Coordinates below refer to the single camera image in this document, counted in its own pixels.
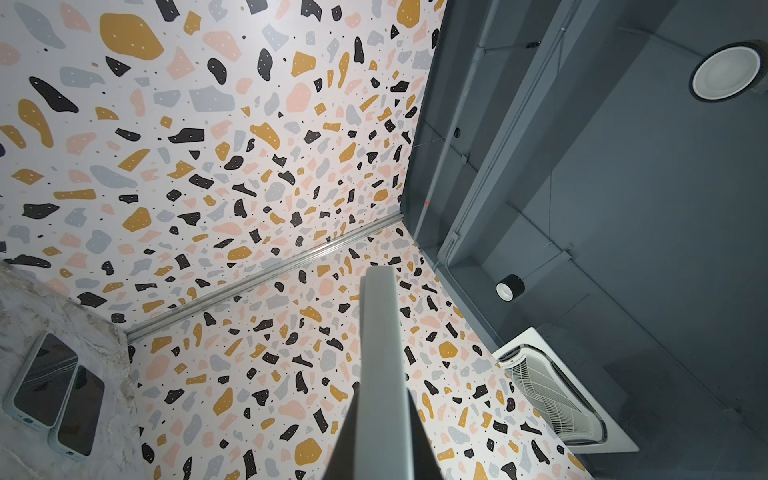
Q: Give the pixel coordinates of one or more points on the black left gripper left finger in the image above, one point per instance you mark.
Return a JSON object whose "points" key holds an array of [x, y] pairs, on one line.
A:
{"points": [[341, 462]]}

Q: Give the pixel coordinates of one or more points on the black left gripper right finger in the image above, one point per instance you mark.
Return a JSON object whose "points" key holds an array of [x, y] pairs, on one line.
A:
{"points": [[423, 462]]}

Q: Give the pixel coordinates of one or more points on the phone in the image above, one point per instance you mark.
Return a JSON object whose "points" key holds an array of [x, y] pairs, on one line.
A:
{"points": [[74, 432], [37, 394], [383, 440]]}

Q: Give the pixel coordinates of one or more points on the ceiling air conditioner vent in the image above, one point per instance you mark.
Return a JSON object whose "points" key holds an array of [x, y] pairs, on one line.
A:
{"points": [[569, 388]]}

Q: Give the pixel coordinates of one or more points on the large round ceiling lamp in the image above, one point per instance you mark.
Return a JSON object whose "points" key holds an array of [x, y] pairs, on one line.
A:
{"points": [[730, 71]]}

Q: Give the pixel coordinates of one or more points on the right corner aluminium post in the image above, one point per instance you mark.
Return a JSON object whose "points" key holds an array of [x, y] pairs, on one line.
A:
{"points": [[146, 328]]}

